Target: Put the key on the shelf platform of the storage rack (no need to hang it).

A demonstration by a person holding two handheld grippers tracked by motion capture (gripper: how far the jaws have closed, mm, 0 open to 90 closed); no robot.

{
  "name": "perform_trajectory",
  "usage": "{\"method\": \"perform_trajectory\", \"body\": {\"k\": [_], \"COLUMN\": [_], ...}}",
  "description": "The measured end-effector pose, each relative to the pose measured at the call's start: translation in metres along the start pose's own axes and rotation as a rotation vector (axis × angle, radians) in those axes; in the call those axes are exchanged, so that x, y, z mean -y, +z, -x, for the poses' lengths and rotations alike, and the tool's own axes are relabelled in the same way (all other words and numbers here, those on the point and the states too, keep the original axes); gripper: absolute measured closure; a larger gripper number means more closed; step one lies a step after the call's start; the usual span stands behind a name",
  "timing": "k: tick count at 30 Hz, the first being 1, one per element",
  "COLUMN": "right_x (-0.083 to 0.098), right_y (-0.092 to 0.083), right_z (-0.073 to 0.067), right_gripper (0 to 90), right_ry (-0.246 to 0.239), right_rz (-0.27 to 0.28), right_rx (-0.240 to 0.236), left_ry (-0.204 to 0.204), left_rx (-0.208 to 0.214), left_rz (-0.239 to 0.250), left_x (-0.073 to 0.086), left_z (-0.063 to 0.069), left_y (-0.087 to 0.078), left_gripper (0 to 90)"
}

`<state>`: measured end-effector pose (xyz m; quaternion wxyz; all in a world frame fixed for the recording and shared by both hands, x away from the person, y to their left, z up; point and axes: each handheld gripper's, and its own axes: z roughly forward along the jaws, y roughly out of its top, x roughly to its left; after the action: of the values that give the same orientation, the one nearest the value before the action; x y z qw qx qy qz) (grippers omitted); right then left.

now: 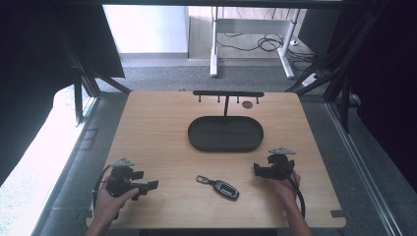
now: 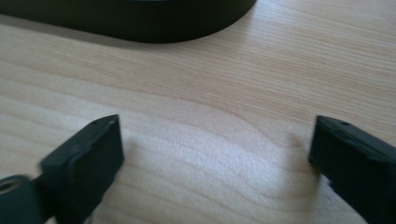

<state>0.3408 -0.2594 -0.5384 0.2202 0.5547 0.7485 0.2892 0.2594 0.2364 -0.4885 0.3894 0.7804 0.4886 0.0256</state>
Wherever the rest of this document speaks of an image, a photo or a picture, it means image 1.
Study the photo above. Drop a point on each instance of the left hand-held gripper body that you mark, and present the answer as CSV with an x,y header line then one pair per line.
x,y
119,178

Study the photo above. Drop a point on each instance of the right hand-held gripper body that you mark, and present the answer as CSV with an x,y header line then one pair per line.
x,y
282,165

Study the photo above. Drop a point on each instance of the black key rack with tray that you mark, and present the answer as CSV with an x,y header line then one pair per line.
x,y
225,134

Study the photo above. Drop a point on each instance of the person's right hand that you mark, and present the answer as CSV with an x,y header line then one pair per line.
x,y
285,191

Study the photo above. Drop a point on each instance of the person's left hand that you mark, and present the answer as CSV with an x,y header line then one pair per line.
x,y
106,206

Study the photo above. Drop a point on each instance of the grey round disc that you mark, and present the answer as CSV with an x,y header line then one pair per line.
x,y
247,104

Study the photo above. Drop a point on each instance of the black metal stand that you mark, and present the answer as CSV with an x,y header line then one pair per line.
x,y
86,82
341,78

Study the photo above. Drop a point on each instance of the black curtain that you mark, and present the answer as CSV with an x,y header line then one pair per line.
x,y
29,59
387,82

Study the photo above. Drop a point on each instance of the white board panel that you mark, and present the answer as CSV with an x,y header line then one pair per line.
x,y
146,29

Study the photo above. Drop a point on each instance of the aluminium rail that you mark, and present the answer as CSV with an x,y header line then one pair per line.
x,y
360,167

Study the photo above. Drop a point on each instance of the white desk frame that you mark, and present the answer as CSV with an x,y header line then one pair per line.
x,y
214,49

